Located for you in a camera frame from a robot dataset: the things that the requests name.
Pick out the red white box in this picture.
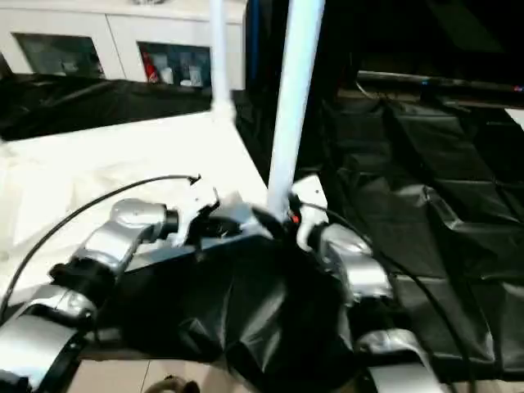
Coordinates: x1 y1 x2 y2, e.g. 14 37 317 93
142 51 161 84

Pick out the long black bar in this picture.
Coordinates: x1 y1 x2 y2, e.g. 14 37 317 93
357 70 524 98

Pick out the white display cabinet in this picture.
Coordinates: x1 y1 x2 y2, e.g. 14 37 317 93
0 0 247 92

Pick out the black left wrist camera cable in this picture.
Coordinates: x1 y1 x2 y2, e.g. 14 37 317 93
0 173 202 321

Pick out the black shiny mat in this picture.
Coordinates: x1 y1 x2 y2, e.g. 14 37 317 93
0 72 524 386

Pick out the white paper sheet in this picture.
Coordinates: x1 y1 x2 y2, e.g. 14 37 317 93
504 107 524 137

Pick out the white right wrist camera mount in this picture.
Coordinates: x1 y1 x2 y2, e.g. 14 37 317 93
287 174 329 251

